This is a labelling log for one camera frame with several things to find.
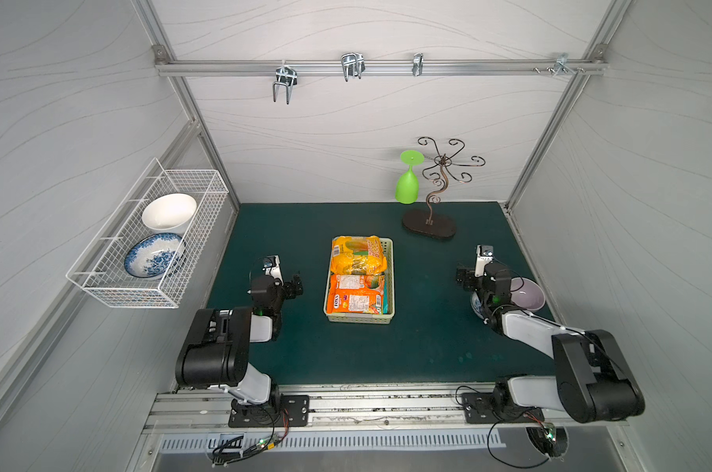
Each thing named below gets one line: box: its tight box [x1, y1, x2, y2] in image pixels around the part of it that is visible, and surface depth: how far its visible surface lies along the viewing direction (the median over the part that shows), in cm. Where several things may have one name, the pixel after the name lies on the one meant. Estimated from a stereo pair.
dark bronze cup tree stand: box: [402, 136, 486, 239], surface depth 98 cm
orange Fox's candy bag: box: [326, 274, 385, 315], surface depth 87 cm
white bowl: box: [141, 193, 198, 231], surface depth 72 cm
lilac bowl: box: [509, 276, 546, 311], surface depth 94 cm
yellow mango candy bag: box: [330, 235, 389, 275], surface depth 93 cm
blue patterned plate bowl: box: [123, 233, 186, 280], surface depth 65 cm
